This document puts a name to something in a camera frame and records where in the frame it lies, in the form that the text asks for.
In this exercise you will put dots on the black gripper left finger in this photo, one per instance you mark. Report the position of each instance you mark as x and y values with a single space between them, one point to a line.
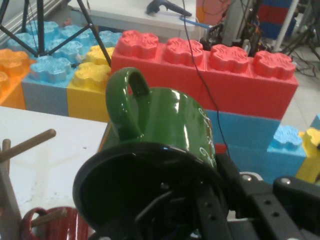
212 215

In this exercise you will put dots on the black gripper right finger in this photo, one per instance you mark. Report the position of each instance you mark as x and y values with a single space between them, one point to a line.
287 207

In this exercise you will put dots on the green enamel mug white lettering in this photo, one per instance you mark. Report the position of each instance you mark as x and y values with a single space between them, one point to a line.
170 117

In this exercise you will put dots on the blue giant building block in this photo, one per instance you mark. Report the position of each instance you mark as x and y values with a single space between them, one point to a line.
287 150
291 27
247 135

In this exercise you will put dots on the yellow giant building block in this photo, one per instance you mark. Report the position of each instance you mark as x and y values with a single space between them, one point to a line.
90 85
311 155

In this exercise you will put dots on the red giant building block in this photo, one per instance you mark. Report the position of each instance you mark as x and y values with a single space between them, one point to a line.
250 85
271 13
160 65

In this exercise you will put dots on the red enamel mug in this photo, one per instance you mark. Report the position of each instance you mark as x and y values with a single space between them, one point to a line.
72 225

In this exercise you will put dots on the white pole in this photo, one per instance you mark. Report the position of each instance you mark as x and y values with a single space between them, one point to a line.
287 22

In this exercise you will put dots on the brown wooden mug tree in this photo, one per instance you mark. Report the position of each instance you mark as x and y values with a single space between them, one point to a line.
27 143

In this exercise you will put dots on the orange giant building block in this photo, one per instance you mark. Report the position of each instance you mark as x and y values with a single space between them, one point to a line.
12 77
210 11

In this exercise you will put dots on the black and blue hand tool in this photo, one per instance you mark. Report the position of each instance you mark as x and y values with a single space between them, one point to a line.
162 7

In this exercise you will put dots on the white side table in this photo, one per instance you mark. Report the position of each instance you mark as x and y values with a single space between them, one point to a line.
130 15

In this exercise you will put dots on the blue and grey giant block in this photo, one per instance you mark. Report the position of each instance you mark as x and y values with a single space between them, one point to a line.
50 67

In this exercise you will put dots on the black tripod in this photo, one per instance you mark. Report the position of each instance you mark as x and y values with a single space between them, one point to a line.
41 27

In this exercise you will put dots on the grey metal post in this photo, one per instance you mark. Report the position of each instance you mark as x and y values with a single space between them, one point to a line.
236 22

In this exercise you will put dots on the aluminium wall rail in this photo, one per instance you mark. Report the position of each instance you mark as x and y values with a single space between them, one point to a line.
15 15

